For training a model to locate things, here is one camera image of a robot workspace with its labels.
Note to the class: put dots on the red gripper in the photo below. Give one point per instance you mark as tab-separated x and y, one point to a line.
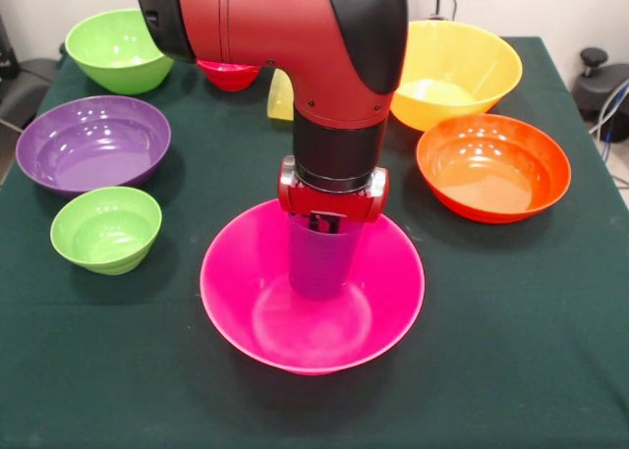
329	203

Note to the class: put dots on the purple cup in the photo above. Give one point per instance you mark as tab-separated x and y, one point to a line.
319	262

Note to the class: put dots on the pink bowl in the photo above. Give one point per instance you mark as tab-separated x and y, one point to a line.
236	282

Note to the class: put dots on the yellow cup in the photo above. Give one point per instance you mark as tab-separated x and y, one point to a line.
279	97

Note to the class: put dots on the yellow bowl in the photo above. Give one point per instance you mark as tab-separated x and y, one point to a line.
467	61

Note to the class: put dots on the orange bowl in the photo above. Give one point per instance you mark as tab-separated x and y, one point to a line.
491	169

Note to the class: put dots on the red bowl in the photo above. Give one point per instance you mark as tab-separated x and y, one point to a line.
228	75

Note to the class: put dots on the dark green tablecloth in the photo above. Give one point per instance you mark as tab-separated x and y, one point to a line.
147	346

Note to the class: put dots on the small green bowl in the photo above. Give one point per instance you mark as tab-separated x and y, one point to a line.
105	233

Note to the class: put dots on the purple bowl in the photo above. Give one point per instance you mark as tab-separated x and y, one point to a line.
93	149

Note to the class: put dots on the large green bowl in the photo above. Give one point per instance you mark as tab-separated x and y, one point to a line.
113	61

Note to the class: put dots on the black round equipment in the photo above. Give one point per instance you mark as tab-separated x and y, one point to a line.
597	85

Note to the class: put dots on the dark grey chair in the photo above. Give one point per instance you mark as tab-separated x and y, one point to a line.
29	85

